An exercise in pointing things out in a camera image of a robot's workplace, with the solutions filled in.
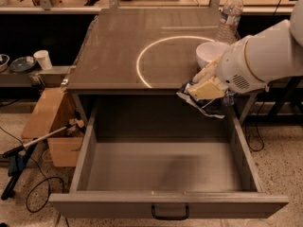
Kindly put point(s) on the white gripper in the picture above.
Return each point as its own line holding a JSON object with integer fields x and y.
{"x": 235, "y": 66}

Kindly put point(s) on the blue chip bag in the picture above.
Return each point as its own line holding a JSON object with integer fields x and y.
{"x": 213, "y": 108}

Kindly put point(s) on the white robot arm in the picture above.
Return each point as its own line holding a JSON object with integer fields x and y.
{"x": 254, "y": 61}

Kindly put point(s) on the grey open top drawer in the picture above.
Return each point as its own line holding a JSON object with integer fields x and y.
{"x": 123, "y": 169}

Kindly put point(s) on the white bowl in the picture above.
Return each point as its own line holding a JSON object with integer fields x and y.
{"x": 208, "y": 52}

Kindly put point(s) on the clear plastic water bottle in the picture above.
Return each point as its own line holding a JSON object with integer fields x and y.
{"x": 229, "y": 21}

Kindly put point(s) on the low side shelf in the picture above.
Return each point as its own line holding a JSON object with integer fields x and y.
{"x": 49, "y": 78}

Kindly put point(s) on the cardboard box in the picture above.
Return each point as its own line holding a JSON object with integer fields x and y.
{"x": 55, "y": 109}

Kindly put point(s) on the white paper cup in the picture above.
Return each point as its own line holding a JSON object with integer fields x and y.
{"x": 42, "y": 57}

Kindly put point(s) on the dark plate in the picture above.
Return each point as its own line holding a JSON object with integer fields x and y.
{"x": 22, "y": 65}

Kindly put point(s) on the black tripod stand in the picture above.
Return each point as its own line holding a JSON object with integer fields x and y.
{"x": 18, "y": 158}

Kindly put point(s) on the grey bowl at left edge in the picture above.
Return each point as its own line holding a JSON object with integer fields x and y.
{"x": 4, "y": 60}

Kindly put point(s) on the black drawer handle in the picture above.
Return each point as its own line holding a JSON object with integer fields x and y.
{"x": 169, "y": 213}

